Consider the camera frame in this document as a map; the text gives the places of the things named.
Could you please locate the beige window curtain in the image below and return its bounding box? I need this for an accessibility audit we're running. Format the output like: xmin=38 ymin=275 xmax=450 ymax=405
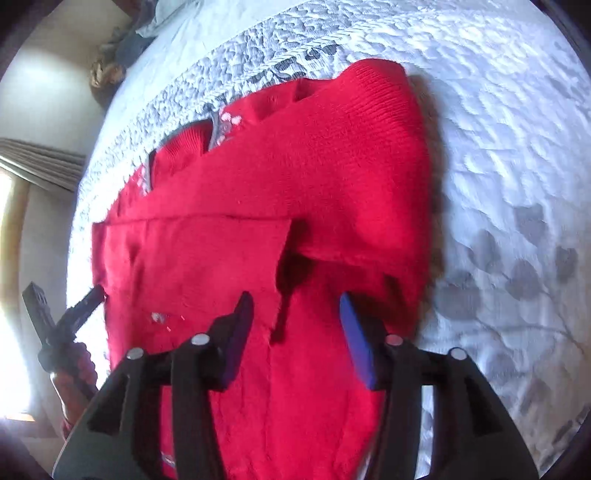
xmin=0 ymin=137 xmax=87 ymax=193

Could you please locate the person's left hand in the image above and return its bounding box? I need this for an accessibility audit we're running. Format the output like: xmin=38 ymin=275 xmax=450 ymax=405
xmin=50 ymin=342 xmax=100 ymax=430

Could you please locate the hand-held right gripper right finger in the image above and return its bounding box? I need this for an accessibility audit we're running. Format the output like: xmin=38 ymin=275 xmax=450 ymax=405
xmin=339 ymin=293 xmax=541 ymax=480

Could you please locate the brown bundled cloth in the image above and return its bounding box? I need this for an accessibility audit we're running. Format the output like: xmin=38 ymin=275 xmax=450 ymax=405
xmin=89 ymin=56 xmax=127 ymax=89

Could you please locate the white grey quilted bedspread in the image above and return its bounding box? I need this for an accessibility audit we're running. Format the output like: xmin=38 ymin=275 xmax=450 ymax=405
xmin=65 ymin=0 xmax=587 ymax=480

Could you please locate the red knit sweater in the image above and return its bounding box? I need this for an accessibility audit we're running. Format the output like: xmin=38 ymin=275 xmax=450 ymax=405
xmin=91 ymin=60 xmax=444 ymax=480

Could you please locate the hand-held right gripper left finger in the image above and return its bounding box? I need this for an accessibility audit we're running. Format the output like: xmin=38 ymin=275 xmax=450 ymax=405
xmin=53 ymin=291 xmax=254 ymax=480

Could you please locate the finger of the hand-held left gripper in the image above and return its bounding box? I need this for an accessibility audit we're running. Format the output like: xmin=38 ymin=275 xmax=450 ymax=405
xmin=59 ymin=285 xmax=107 ymax=340

